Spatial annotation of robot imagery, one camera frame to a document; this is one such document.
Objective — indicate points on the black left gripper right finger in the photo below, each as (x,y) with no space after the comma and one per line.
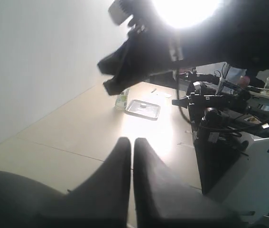
(164,201)

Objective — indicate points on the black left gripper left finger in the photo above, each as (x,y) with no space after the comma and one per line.
(99,202)

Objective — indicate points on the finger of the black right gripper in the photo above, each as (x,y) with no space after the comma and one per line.
(124,79)
(119,61)

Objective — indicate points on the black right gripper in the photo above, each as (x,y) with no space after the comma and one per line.
(192,33)

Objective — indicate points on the black robot arm on stand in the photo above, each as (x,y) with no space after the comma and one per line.
(213,118)

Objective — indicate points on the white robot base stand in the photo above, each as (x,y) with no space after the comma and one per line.
(236,179)

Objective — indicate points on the green labelled plastic bottle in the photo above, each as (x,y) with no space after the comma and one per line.
(122,99)

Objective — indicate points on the silver metal tray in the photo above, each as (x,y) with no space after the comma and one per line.
(143,109)

